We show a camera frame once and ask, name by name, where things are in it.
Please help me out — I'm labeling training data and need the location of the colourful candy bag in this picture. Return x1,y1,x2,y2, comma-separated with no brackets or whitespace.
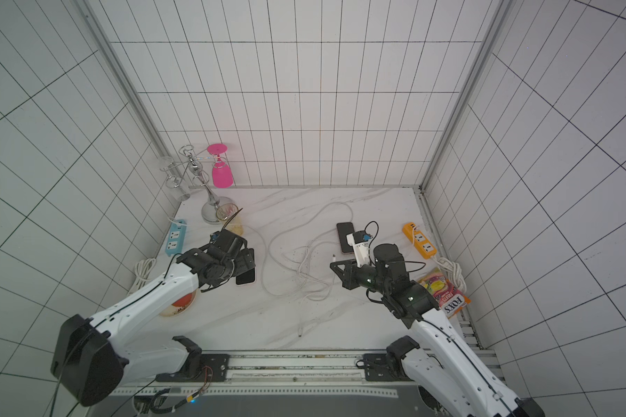
417,268,471,318

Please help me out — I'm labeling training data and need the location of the red bowl on plate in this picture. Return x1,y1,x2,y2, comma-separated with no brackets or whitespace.
159,292,196,317

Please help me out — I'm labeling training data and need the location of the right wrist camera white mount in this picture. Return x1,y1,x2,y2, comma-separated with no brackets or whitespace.
346,230,373,267

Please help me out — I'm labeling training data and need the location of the white coiled cord left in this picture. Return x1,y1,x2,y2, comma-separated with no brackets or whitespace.
127,257,158,296

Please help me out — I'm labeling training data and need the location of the chrome glass holder stand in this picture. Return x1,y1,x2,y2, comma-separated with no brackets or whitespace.
172,144,236,224

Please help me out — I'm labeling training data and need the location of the teal power strip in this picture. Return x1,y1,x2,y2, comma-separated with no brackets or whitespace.
164,219,187,256

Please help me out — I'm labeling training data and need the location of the orange power strip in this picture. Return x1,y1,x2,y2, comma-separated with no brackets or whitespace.
403,222,438,260

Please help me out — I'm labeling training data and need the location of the pink wine glass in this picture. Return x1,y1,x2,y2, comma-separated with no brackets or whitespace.
207,144,234,189

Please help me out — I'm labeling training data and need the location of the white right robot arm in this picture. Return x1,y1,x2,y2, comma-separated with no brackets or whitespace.
330,243,544,416

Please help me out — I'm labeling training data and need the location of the metal base rail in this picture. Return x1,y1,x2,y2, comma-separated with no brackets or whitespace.
109,347,502,413

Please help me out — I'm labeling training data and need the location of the yellow tinted drinking glass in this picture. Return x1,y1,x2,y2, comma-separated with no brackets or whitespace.
216,203,243,236

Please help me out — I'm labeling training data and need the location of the clear wine glass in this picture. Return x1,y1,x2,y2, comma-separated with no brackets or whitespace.
158,156,191,203

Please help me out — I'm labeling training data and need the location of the white coiled cord right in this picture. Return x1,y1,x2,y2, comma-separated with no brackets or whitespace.
435,256,468,294

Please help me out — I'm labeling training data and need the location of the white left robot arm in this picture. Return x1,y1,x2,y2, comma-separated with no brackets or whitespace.
50,229,256,407

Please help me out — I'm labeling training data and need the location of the white coiled cord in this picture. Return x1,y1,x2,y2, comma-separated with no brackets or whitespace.
435,256,468,294
127,257,158,296

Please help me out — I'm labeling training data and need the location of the white charging cable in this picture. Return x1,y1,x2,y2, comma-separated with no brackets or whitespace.
260,201,356,302

